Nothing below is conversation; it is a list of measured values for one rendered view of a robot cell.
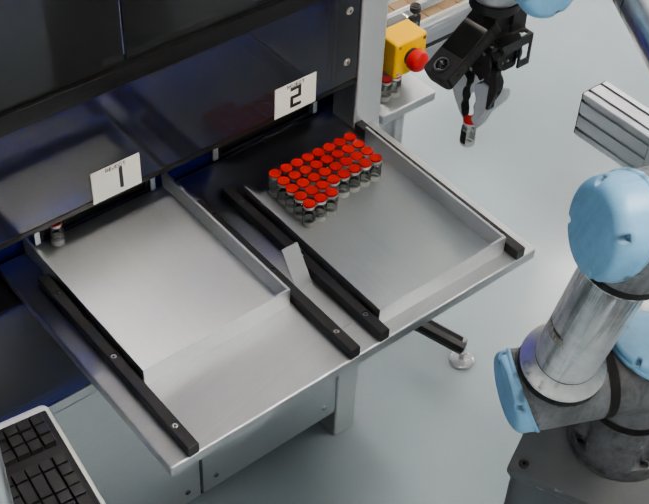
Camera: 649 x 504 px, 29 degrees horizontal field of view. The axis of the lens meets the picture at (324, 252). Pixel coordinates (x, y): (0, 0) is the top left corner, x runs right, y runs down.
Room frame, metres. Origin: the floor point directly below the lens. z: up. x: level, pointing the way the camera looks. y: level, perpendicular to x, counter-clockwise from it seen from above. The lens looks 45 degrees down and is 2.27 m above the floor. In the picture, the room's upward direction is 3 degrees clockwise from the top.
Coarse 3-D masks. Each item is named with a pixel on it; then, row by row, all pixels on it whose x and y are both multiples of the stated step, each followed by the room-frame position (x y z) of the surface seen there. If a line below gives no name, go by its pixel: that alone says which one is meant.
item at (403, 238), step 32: (384, 160) 1.64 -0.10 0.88; (384, 192) 1.55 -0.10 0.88; (416, 192) 1.56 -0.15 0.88; (448, 192) 1.53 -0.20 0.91; (288, 224) 1.43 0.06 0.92; (320, 224) 1.47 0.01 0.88; (352, 224) 1.47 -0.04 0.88; (384, 224) 1.48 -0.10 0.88; (416, 224) 1.48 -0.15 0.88; (448, 224) 1.48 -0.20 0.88; (480, 224) 1.46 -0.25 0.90; (320, 256) 1.37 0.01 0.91; (352, 256) 1.40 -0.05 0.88; (384, 256) 1.40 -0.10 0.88; (416, 256) 1.41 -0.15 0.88; (448, 256) 1.41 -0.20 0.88; (480, 256) 1.39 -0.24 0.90; (352, 288) 1.31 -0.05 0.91; (384, 288) 1.33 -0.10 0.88; (416, 288) 1.31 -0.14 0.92; (384, 320) 1.27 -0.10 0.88
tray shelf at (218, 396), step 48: (288, 144) 1.67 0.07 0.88; (192, 192) 1.53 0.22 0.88; (240, 192) 1.54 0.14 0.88; (480, 288) 1.36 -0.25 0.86; (240, 336) 1.22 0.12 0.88; (288, 336) 1.23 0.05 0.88; (96, 384) 1.13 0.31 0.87; (192, 384) 1.13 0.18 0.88; (240, 384) 1.13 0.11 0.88; (288, 384) 1.14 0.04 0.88; (144, 432) 1.04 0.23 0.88; (192, 432) 1.05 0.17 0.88; (240, 432) 1.06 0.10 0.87
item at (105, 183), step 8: (128, 160) 1.42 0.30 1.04; (136, 160) 1.43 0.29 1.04; (104, 168) 1.39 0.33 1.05; (112, 168) 1.40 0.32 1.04; (128, 168) 1.42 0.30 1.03; (136, 168) 1.42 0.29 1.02; (96, 176) 1.38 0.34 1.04; (104, 176) 1.39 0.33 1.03; (112, 176) 1.40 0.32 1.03; (128, 176) 1.42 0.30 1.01; (136, 176) 1.42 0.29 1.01; (96, 184) 1.38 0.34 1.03; (104, 184) 1.39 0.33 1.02; (112, 184) 1.40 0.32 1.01; (128, 184) 1.41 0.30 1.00; (136, 184) 1.42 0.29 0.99; (96, 192) 1.38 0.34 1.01; (104, 192) 1.39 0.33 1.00; (112, 192) 1.40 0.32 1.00; (120, 192) 1.40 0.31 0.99; (96, 200) 1.38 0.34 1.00
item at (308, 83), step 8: (296, 80) 1.63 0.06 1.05; (304, 80) 1.64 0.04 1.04; (312, 80) 1.65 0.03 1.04; (280, 88) 1.60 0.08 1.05; (288, 88) 1.61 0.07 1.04; (304, 88) 1.64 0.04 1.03; (312, 88) 1.65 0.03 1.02; (280, 96) 1.60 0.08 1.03; (288, 96) 1.61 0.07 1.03; (304, 96) 1.64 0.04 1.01; (312, 96) 1.65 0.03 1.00; (280, 104) 1.60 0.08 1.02; (288, 104) 1.61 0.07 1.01; (304, 104) 1.64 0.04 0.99; (280, 112) 1.60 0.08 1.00; (288, 112) 1.62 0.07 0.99
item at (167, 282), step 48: (48, 240) 1.40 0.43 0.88; (96, 240) 1.41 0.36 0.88; (144, 240) 1.41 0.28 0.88; (192, 240) 1.42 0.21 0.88; (96, 288) 1.30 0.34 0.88; (144, 288) 1.31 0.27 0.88; (192, 288) 1.31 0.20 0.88; (240, 288) 1.32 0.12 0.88; (288, 288) 1.29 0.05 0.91; (144, 336) 1.21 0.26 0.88; (192, 336) 1.22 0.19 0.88
